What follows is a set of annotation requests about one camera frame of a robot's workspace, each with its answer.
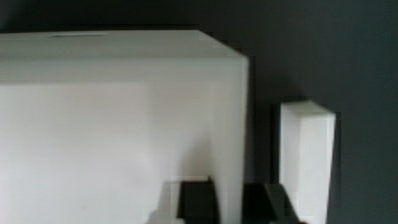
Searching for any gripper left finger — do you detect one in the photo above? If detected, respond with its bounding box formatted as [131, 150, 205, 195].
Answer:
[175, 179, 220, 224]

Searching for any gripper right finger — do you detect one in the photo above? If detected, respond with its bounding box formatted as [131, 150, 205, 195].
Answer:
[241, 183, 300, 224]

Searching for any white U-shaped fence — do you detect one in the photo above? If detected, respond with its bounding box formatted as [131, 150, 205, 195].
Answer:
[278, 101, 335, 224]

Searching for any white drawer cabinet box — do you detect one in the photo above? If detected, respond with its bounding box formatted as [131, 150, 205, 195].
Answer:
[0, 30, 248, 224]

